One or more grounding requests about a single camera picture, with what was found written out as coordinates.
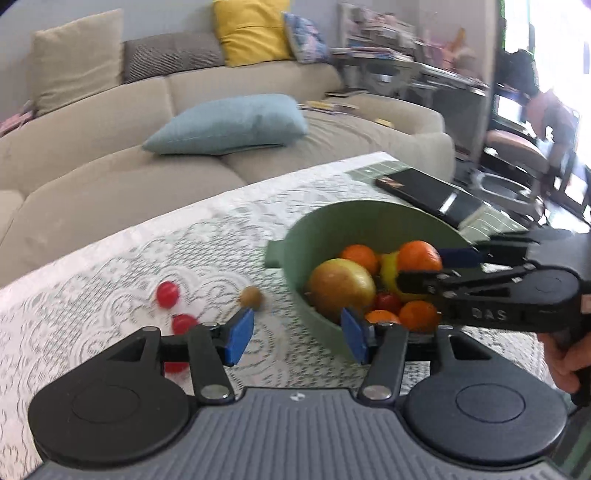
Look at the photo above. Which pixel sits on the black notebook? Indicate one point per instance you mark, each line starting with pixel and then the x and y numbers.
pixel 415 182

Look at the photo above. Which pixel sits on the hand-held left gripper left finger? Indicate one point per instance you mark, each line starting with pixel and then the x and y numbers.
pixel 240 334

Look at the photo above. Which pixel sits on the beige sofa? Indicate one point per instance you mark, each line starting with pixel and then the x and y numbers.
pixel 115 175

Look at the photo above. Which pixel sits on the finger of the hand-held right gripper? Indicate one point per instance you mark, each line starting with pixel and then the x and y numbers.
pixel 457 256
pixel 425 280

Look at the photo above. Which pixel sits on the round metal stool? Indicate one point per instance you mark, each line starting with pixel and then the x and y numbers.
pixel 503 189

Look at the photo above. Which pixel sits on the person's right hand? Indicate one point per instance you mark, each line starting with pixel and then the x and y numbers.
pixel 561 362

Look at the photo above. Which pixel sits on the orange tangerine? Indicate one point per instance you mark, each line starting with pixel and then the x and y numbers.
pixel 420 256
pixel 418 316
pixel 382 316
pixel 360 256

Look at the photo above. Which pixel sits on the pink magazines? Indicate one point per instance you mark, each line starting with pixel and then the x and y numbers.
pixel 16 117

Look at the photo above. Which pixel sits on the brown office chair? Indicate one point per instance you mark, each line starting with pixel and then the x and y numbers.
pixel 521 147

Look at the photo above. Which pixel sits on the red cherry tomato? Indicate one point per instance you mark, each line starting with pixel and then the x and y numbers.
pixel 167 294
pixel 184 323
pixel 387 301
pixel 174 367

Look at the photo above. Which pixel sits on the pile of books on table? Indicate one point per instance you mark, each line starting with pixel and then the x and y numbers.
pixel 392 46

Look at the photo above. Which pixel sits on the light blue pillow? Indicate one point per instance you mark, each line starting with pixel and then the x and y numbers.
pixel 231 122

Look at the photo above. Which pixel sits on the beige pillow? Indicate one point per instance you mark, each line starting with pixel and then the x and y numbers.
pixel 74 60

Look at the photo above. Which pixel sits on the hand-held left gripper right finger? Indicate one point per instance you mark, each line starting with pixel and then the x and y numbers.
pixel 353 334

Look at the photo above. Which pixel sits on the grey striped pillow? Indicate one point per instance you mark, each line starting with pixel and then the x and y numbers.
pixel 171 55

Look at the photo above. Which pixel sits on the green colander bowl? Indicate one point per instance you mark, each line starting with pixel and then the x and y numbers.
pixel 323 221

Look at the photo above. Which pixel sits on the yellow pillow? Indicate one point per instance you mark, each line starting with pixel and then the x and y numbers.
pixel 254 32

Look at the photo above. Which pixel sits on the brown longan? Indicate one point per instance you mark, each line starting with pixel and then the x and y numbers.
pixel 251 297

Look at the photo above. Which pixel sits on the books on sofa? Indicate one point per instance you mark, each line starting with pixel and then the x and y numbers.
pixel 330 106

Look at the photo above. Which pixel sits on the patterned blue pillow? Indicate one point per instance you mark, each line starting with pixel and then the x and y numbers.
pixel 304 37

